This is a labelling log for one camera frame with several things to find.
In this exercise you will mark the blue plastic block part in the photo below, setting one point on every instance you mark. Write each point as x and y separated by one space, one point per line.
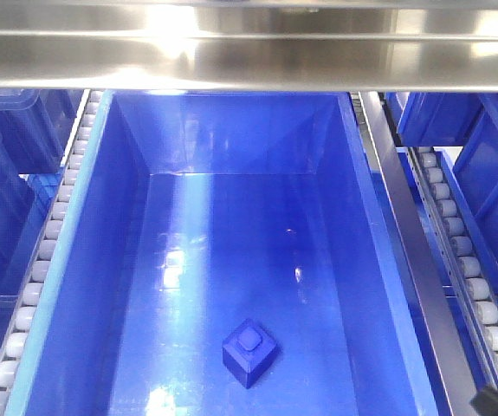
248 352

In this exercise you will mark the steel shelf beam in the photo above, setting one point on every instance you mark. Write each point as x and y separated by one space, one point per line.
250 45

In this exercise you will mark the blue receiving bin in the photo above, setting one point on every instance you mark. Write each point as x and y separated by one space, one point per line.
194 212

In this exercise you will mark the right white roller track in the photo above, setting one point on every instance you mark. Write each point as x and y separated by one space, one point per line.
469 281

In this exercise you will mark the white roller track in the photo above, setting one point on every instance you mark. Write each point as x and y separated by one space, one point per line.
469 281
28 313

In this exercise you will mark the steel divider rail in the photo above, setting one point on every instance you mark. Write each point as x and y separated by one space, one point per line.
453 376

